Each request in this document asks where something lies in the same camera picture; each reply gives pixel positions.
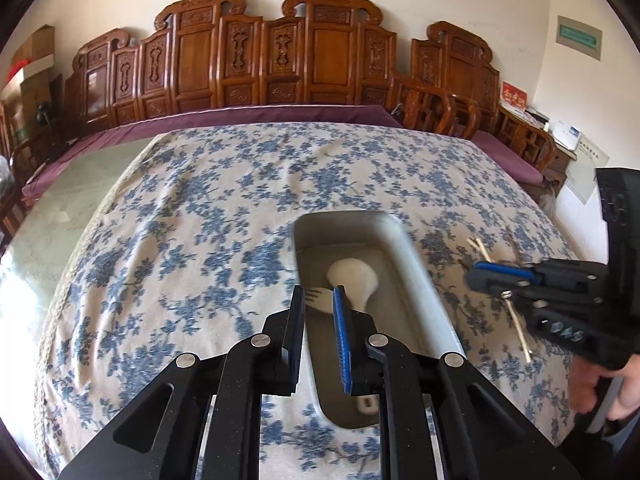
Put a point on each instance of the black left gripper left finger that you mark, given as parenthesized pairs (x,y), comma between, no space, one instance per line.
(201,418)

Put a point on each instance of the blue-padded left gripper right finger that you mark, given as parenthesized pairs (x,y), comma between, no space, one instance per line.
(439,417)

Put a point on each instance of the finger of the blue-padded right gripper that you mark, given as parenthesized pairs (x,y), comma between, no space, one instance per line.
(516,271)

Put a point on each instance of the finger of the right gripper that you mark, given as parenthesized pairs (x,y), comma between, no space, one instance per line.
(493,284)

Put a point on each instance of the light wooden chopstick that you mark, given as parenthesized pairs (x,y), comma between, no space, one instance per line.
(472,244)
(507,299)

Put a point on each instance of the white plastic fork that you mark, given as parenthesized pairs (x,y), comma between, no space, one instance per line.
(320,299)

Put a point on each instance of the white ceramic soup spoon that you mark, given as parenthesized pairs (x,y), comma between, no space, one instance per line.
(358,279)

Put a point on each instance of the grey metal rectangular tray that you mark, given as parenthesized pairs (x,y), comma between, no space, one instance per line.
(405,306)

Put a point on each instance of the person's right hand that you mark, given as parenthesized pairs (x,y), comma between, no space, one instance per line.
(584,377)

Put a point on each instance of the wooden side table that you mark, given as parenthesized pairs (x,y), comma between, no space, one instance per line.
(535,146)

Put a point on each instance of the purple armchair cushion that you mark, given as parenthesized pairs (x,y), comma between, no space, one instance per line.
(518,169)

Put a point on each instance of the white router box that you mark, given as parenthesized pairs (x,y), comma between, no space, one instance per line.
(566,136)

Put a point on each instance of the blue floral tablecloth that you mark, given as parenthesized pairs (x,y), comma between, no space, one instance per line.
(191,249)

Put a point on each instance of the red gift box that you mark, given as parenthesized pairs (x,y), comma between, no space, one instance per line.
(513,97)

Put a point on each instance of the carved wooden armchair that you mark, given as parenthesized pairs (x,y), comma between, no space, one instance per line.
(460,62)

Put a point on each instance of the carved wooden long sofa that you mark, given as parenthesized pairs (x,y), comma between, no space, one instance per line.
(208,54)

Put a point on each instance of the stacked cardboard boxes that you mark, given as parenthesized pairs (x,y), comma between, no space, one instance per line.
(27,85)

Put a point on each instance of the white electrical wall panel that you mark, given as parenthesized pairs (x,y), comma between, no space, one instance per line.
(581,172)

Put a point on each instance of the grey wall panel box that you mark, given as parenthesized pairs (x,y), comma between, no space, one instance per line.
(579,36)

